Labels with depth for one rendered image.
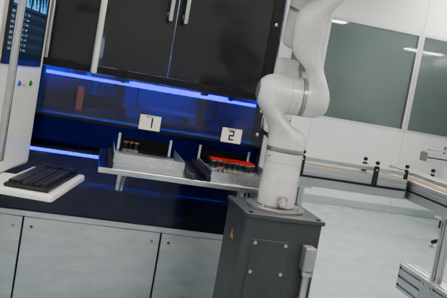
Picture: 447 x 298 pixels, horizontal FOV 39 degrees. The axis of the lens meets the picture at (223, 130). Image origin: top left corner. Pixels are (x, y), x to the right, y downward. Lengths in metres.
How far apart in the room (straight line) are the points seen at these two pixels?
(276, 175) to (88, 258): 1.00
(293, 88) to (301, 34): 0.16
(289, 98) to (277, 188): 0.28
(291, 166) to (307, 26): 0.43
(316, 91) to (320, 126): 5.64
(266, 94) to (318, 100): 0.16
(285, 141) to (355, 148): 5.86
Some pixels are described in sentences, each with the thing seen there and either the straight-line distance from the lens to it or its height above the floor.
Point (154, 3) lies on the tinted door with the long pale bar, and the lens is 2.54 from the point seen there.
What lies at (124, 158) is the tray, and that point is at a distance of 2.28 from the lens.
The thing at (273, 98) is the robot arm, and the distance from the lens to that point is 1.92.
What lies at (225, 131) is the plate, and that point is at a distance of 2.57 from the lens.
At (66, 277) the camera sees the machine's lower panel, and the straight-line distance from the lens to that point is 2.66.
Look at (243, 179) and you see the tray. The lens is 2.23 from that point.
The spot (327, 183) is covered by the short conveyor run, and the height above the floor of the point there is 0.86.
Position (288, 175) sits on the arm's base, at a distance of 1.95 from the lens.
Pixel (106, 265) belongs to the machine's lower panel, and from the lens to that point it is 2.64.
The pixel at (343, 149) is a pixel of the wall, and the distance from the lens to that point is 7.72.
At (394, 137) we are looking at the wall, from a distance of 7.97.
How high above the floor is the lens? 1.22
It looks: 4 degrees down
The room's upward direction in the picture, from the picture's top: 10 degrees clockwise
